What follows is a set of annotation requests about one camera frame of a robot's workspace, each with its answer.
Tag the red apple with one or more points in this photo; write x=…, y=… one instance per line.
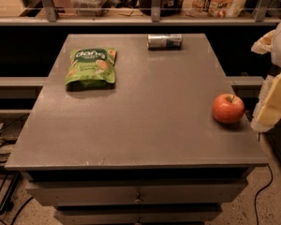
x=228, y=108

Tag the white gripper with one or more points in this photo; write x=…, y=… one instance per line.
x=267, y=112

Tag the grey metal shelf rail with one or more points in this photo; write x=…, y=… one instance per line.
x=123, y=13

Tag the clear plastic container on shelf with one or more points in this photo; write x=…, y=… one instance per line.
x=88, y=7

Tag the colourful snack bag on shelf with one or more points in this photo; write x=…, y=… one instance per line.
x=215, y=8

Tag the silver blue redbull can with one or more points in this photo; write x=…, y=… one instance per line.
x=164, y=41

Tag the green snack chip bag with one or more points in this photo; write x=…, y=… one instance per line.
x=91, y=67

